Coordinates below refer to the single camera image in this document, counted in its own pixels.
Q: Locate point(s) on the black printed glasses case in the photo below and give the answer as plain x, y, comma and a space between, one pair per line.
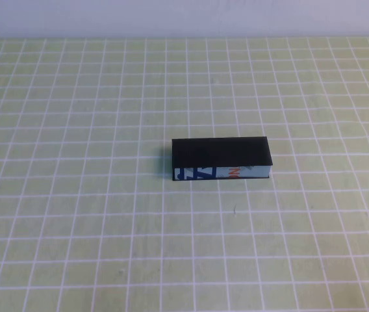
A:
220, 151

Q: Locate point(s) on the green checked tablecloth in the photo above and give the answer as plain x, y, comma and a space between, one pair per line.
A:
74, 243

